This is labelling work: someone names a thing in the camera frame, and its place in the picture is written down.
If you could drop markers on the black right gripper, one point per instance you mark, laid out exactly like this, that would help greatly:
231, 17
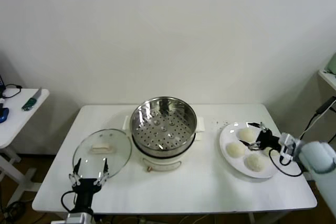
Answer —
266, 140

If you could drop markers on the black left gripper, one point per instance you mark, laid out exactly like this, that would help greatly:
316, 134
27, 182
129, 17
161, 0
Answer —
85, 190

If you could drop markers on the white steamed baozi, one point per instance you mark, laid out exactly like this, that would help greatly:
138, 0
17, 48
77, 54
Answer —
254, 162
273, 152
235, 150
246, 134

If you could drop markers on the round glass pot lid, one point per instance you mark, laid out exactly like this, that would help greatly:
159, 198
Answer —
115, 161

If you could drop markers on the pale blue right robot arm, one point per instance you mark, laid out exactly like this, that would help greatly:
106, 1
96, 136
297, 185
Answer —
317, 155

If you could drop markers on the stainless steel steamer basket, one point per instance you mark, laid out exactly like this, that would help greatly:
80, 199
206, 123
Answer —
162, 129

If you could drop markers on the white round plate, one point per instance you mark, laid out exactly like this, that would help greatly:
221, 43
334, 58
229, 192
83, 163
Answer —
228, 136

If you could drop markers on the black power adapter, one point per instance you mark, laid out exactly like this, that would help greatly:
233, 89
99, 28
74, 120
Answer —
325, 104

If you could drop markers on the white side table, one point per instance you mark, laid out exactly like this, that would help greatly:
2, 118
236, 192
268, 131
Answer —
15, 124

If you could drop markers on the white shelf board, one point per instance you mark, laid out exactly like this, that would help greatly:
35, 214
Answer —
329, 78

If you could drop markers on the pale green appliance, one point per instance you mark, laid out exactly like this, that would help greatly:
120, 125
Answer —
333, 64

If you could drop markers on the blue small device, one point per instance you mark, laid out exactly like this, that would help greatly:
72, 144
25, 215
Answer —
3, 115

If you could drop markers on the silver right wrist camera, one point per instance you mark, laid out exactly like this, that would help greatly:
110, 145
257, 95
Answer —
286, 144

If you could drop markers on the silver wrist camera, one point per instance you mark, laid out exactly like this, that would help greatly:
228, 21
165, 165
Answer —
77, 218
286, 144

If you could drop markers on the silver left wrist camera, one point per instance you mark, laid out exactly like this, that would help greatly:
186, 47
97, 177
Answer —
77, 218

